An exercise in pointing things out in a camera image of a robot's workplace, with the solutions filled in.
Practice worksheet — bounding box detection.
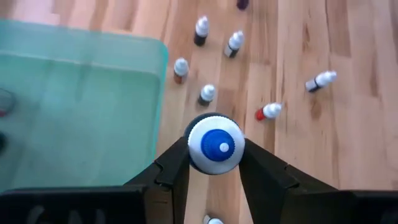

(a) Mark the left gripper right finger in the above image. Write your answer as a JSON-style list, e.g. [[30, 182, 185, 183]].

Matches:
[[239, 139, 338, 224]]

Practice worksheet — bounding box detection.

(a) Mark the translucent teal plastic bin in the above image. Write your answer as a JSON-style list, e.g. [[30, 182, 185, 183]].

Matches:
[[0, 19, 169, 192]]

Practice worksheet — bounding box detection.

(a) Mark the small green dye bottle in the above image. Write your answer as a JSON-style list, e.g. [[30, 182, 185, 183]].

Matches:
[[304, 70, 338, 93]]

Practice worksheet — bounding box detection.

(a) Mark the small purple dye bottle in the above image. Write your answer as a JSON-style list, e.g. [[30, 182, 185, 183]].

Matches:
[[197, 83, 217, 107]]

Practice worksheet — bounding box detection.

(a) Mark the small orange-red dye bottle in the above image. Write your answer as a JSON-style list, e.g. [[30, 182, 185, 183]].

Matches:
[[254, 101, 284, 122]]

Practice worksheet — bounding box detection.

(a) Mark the large blue-tipped dye bottle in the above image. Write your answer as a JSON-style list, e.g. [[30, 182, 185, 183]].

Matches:
[[183, 111, 247, 175]]

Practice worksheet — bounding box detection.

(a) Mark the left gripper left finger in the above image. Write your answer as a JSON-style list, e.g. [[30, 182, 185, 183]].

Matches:
[[124, 137, 190, 224]]

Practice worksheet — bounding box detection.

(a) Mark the small blue dye bottle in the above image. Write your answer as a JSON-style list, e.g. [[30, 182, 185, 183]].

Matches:
[[223, 30, 246, 59]]

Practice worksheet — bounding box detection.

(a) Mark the small dark red dye bottle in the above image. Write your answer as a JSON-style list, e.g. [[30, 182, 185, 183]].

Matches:
[[193, 15, 211, 47]]

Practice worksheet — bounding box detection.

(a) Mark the small brown dye bottle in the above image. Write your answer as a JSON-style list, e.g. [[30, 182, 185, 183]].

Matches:
[[173, 57, 190, 85]]

